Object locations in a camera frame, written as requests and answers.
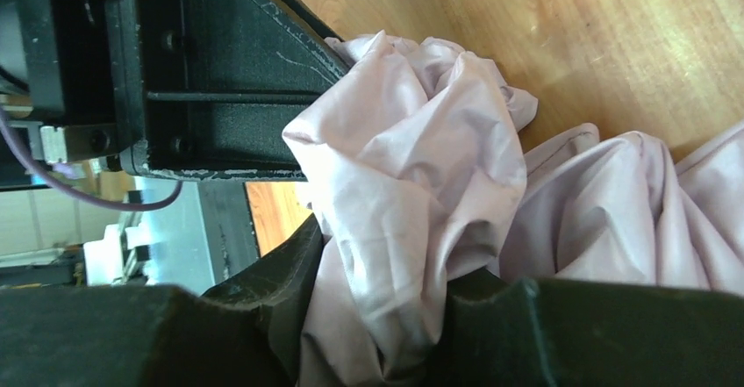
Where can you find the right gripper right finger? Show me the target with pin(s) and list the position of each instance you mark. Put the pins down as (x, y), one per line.
(556, 332)

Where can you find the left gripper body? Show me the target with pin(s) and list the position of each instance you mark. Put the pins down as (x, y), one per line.
(57, 89)

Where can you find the pink folding umbrella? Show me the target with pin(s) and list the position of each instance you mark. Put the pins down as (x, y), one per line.
(416, 176)

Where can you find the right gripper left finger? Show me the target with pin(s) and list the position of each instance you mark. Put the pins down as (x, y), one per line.
(244, 331)

